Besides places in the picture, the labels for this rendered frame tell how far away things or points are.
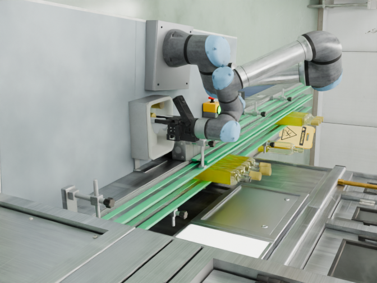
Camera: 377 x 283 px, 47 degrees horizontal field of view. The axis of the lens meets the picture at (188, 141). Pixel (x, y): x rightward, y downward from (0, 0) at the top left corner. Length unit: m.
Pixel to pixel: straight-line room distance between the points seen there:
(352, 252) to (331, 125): 6.21
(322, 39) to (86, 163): 0.91
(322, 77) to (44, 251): 1.17
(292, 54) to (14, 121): 0.92
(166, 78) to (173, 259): 1.09
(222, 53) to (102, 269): 1.09
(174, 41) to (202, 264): 1.11
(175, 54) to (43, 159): 0.67
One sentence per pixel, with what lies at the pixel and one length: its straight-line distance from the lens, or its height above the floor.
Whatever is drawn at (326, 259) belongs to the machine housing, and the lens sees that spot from 1.60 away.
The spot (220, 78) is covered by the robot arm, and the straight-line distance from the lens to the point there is 1.48.
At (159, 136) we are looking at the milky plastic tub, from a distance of 1.79.
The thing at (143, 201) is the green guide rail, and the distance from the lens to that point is 1.49.
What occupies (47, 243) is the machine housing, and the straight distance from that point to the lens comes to 0.91.
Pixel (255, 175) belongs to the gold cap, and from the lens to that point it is 1.81.
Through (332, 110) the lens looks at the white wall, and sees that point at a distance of 7.76.
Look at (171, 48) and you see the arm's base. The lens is 1.72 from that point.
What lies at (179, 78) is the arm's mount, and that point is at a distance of 1.85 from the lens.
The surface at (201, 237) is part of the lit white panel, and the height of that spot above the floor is 1.08.
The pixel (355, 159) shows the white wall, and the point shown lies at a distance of 7.89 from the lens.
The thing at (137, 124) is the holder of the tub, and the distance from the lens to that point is 1.65.
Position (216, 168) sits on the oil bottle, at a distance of 1.81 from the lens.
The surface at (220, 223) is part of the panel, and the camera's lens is 1.70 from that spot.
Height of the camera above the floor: 1.73
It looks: 28 degrees down
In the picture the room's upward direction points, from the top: 98 degrees clockwise
